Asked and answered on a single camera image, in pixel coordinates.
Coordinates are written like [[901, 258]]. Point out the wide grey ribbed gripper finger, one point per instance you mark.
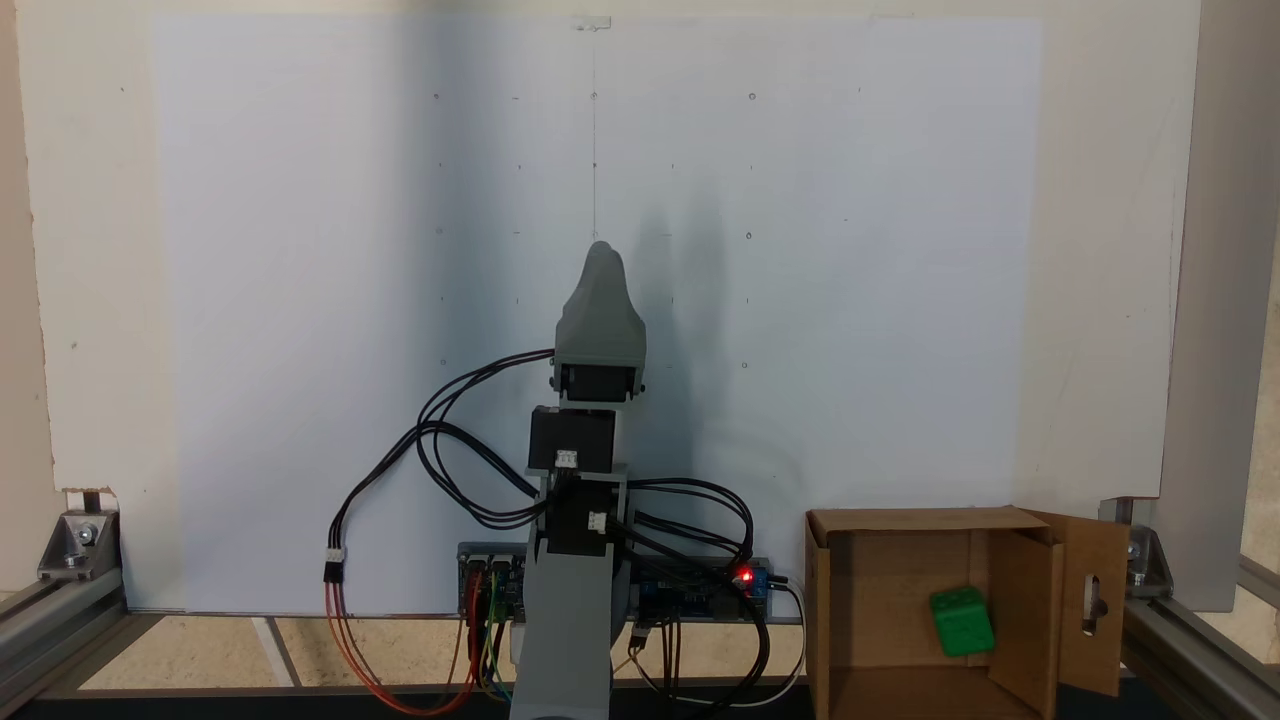
[[600, 300]]

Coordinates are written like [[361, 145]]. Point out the green dice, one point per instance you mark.
[[962, 622]]

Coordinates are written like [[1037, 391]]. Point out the blue circuit board red LED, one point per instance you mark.
[[700, 597]]

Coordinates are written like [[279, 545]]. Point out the large white paper sheet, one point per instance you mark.
[[850, 300]]

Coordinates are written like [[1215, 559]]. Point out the clear tape strip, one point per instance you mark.
[[592, 23]]

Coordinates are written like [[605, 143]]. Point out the open cardboard box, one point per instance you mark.
[[880, 600]]

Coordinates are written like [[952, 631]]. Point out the metal corner bracket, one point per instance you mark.
[[1150, 565], [78, 545]]

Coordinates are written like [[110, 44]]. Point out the aluminium frame rail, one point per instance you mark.
[[1190, 650], [50, 625]]

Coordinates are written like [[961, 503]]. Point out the grey aluminium frame post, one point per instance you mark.
[[1215, 300]]

